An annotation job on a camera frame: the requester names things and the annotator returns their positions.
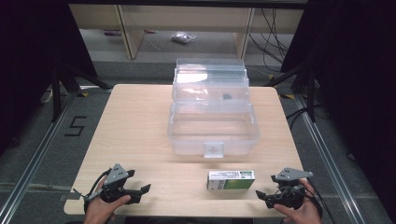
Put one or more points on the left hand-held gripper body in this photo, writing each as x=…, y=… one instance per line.
x=115, y=175

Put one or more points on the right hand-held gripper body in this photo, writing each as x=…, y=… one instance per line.
x=291, y=174

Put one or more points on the green and white carton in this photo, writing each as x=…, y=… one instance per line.
x=232, y=180

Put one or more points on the clear plastic storage box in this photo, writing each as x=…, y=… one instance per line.
x=214, y=147

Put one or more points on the person's left hand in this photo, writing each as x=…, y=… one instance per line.
x=98, y=210

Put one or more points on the person's right hand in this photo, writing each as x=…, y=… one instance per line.
x=303, y=213

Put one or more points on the black metal stand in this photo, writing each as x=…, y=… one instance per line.
x=310, y=93
x=56, y=93

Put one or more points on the small dark round object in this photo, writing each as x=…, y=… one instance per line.
x=227, y=96

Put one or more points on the black curtain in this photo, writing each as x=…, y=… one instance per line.
x=31, y=46
x=358, y=62

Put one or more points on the light wooden shelf unit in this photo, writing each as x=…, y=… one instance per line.
x=132, y=34

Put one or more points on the clear plastic bag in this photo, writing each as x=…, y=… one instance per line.
x=183, y=37

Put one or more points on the aluminium floor rail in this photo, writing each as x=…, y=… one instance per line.
x=330, y=168
x=34, y=161

